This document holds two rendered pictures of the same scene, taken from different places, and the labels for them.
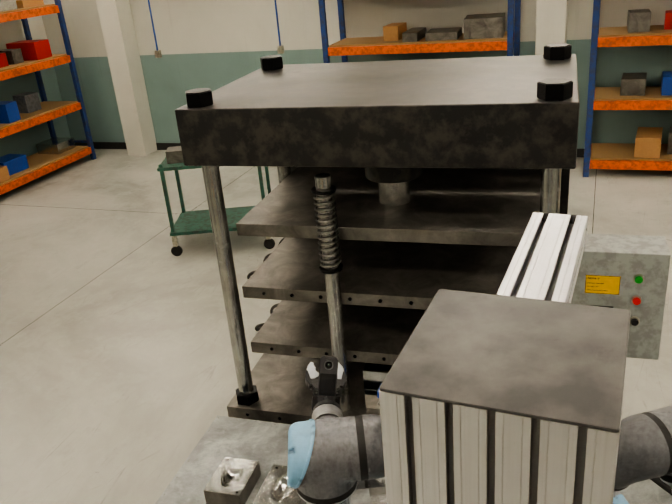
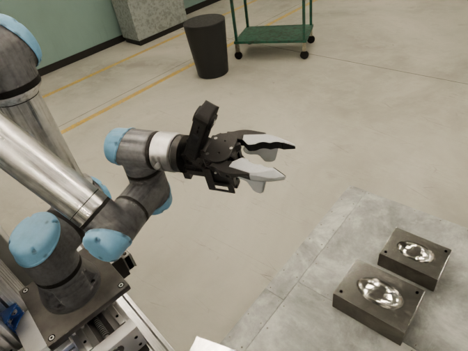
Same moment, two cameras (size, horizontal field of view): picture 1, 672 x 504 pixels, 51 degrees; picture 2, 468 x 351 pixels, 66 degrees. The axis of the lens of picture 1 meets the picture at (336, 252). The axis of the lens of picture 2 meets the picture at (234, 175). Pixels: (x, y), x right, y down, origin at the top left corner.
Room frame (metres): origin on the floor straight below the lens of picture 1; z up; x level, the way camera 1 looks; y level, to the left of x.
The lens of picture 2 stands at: (1.74, -0.40, 1.82)
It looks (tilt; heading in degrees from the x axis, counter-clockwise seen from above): 39 degrees down; 118
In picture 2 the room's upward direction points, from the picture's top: 10 degrees counter-clockwise
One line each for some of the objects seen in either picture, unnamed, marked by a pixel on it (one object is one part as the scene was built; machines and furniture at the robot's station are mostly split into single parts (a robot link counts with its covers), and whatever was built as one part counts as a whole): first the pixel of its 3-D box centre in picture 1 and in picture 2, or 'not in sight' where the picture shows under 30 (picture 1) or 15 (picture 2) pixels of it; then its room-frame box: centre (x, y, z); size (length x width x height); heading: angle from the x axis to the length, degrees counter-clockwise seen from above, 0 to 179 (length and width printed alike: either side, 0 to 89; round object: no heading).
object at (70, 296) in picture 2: not in sight; (64, 276); (1.04, -0.08, 1.09); 0.15 x 0.15 x 0.10
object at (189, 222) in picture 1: (221, 190); not in sight; (6.10, 0.98, 0.50); 0.98 x 0.55 x 1.01; 88
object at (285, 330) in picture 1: (403, 312); not in sight; (2.63, -0.26, 1.01); 1.10 x 0.74 x 0.05; 71
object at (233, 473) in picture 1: (233, 482); (413, 257); (1.89, 0.42, 0.83); 0.17 x 0.13 x 0.06; 161
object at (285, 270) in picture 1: (400, 258); not in sight; (2.63, -0.26, 1.26); 1.10 x 0.74 x 0.05; 71
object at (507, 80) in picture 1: (392, 147); not in sight; (2.58, -0.25, 1.75); 1.30 x 0.84 x 0.61; 71
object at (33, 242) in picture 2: not in sight; (45, 246); (1.04, -0.07, 1.20); 0.13 x 0.12 x 0.14; 91
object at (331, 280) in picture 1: (337, 339); not in sight; (2.31, 0.02, 1.10); 0.05 x 0.05 x 1.30
